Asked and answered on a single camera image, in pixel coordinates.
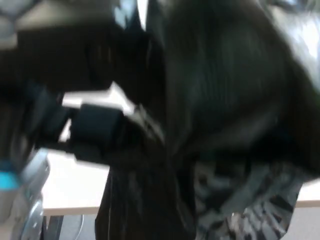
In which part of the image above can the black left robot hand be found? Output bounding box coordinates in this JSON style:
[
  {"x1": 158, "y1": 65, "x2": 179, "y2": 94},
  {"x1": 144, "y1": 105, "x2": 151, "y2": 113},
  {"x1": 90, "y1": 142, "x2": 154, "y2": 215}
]
[{"x1": 0, "y1": 21, "x2": 166, "y2": 166}]

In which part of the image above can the black Under Armour plastic bag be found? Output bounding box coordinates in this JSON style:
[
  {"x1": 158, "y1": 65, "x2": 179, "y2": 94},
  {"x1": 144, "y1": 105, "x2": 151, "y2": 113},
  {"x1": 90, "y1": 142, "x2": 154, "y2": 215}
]
[{"x1": 96, "y1": 0, "x2": 320, "y2": 240}]

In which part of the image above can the black desk leg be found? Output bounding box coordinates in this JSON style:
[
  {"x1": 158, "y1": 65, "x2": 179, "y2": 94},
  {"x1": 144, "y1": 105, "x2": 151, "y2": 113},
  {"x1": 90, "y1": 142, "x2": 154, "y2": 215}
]
[{"x1": 41, "y1": 214, "x2": 65, "y2": 240}]

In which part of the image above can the white cable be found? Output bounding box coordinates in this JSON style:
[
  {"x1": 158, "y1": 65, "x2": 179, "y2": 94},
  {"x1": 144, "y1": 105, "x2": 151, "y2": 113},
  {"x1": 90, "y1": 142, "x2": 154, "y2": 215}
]
[{"x1": 78, "y1": 214, "x2": 86, "y2": 240}]

